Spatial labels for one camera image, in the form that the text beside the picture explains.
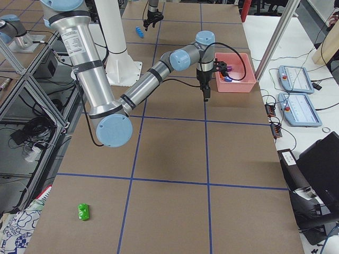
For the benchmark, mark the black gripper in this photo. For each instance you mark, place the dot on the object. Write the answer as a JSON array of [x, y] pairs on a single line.
[[150, 15], [204, 77]]

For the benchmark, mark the long blue block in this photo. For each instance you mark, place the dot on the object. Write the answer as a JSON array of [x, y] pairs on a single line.
[[139, 32]]

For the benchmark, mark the green block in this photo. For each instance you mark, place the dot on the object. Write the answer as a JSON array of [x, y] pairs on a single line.
[[83, 211]]

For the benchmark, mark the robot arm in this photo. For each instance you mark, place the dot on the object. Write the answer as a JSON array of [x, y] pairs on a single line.
[[152, 6], [114, 88]]

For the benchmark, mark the pink plastic box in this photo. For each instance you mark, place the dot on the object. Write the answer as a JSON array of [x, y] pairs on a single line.
[[243, 76]]

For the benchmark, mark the upper teach pendant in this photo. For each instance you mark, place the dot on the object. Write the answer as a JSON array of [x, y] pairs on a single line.
[[295, 79]]

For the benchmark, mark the teach pendant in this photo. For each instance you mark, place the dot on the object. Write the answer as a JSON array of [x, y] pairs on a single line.
[[298, 110], [295, 79]]

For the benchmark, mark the lower teach pendant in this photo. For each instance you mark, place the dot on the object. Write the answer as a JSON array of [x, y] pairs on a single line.
[[298, 110]]

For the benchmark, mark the black laptop device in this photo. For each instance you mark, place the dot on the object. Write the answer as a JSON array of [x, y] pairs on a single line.
[[312, 181]]

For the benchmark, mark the patterned cloth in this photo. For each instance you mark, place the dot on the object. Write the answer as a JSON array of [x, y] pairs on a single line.
[[18, 230]]

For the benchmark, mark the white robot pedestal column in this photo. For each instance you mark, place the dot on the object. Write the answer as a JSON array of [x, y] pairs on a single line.
[[120, 69]]

